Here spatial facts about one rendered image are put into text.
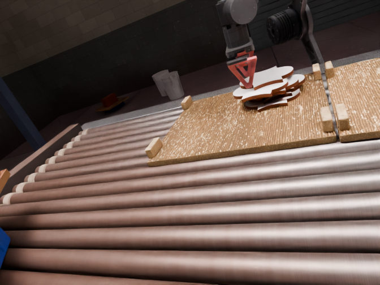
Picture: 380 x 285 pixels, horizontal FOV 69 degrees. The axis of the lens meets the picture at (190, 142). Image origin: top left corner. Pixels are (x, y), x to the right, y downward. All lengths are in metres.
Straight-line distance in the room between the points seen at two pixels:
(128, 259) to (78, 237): 0.16
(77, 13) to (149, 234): 5.90
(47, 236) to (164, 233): 0.29
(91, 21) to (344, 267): 5.99
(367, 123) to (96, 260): 0.52
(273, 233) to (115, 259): 0.25
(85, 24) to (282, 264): 6.03
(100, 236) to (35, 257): 0.14
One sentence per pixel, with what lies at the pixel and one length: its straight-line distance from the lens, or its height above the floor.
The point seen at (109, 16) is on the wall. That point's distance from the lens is 5.96.
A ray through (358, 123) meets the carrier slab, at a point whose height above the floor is 0.94.
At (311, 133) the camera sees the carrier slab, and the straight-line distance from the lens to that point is 0.57.
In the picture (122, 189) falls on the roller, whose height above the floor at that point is 0.91.
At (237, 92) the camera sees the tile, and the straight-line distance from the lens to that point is 0.73.
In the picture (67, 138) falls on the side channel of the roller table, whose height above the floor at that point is 0.93.
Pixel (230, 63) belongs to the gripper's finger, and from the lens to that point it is 0.67.
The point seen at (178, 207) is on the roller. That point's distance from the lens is 0.51.
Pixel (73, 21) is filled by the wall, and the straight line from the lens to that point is 6.33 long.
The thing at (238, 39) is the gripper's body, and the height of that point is 1.11.
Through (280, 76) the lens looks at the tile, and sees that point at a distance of 0.72.
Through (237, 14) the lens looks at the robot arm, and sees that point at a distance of 0.63.
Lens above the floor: 1.23
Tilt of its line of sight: 26 degrees down
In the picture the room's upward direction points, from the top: 23 degrees counter-clockwise
